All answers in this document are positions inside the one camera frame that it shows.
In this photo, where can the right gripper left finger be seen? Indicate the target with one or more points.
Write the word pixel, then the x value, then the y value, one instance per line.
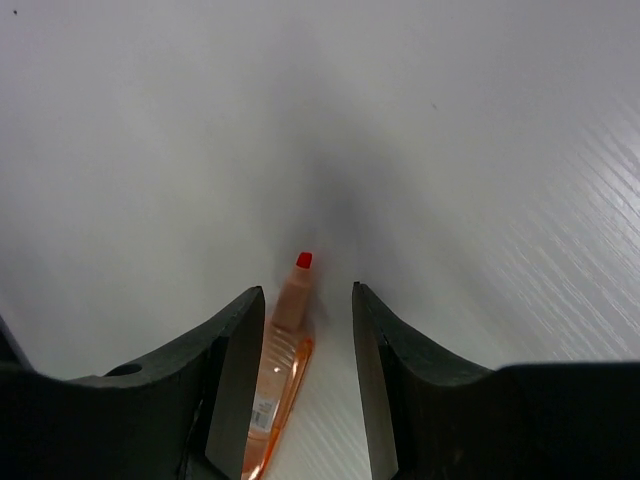
pixel 181 411

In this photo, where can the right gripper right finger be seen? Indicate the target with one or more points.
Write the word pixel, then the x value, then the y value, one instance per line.
pixel 431 414

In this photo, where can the orange correction tape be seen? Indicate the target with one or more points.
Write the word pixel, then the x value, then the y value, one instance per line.
pixel 287 348

